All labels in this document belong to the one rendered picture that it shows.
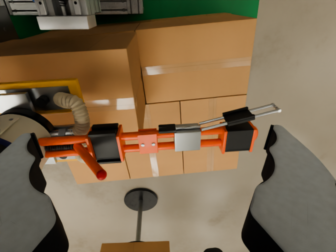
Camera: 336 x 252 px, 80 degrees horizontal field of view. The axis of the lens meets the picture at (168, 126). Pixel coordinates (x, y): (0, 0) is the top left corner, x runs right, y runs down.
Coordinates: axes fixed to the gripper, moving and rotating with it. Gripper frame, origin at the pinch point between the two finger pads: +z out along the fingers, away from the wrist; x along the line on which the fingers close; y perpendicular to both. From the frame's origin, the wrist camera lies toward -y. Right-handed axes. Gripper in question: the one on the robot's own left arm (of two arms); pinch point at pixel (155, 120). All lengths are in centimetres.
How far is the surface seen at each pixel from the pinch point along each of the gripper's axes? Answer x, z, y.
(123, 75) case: -11, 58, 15
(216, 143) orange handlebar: 15.5, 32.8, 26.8
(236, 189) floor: 91, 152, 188
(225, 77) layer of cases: 38, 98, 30
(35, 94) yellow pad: -34, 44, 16
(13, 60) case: -46, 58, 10
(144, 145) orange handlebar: -3.8, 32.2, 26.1
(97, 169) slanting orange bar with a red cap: -13.8, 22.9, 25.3
